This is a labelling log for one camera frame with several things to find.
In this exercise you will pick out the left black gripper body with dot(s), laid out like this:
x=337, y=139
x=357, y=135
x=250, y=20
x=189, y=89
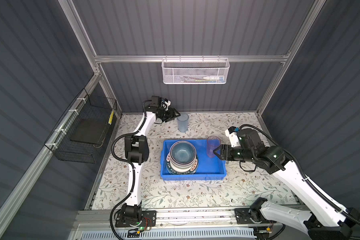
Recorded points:
x=165, y=114

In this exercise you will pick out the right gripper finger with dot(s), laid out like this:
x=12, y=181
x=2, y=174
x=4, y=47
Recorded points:
x=222, y=157
x=221, y=149

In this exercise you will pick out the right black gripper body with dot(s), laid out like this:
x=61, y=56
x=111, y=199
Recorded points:
x=236, y=153

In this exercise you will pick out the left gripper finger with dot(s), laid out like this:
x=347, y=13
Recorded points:
x=170, y=118
x=175, y=113

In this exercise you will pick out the blue plastic cup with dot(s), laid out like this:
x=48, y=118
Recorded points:
x=183, y=121

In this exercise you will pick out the pink plastic cup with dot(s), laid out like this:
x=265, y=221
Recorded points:
x=213, y=142

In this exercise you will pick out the blue plastic bin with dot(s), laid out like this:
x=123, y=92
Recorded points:
x=208, y=168

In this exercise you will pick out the dark blue ceramic bowl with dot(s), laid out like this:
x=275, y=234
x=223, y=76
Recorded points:
x=183, y=151

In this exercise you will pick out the light green bowl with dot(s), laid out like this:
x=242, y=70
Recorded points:
x=194, y=167

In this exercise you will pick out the pink ceramic bowl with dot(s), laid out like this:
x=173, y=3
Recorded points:
x=183, y=163

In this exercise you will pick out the green rimmed white plate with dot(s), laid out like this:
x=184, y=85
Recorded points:
x=171, y=171

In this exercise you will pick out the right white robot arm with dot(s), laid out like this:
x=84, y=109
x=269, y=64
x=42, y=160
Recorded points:
x=325, y=219

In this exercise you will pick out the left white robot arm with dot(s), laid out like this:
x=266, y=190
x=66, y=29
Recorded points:
x=137, y=153

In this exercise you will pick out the yellow tag on basket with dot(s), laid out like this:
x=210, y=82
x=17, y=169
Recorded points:
x=111, y=117

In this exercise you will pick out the white tube in basket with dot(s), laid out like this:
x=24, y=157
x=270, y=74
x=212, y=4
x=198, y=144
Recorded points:
x=216, y=79

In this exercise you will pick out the black pad in basket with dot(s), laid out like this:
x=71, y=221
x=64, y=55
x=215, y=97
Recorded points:
x=89, y=132

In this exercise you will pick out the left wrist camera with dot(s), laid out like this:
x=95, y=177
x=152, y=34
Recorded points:
x=160, y=102

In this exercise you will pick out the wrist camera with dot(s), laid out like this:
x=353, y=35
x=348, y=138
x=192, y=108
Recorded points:
x=160, y=102
x=245, y=138

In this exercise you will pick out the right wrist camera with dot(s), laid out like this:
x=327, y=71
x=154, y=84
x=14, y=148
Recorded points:
x=245, y=138

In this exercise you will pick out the white wire mesh basket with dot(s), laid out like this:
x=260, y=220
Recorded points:
x=191, y=70

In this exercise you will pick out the black wire basket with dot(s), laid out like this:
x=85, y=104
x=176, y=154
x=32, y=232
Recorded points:
x=92, y=107

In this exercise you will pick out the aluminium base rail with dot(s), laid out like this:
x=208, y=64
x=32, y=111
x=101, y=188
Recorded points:
x=216, y=223

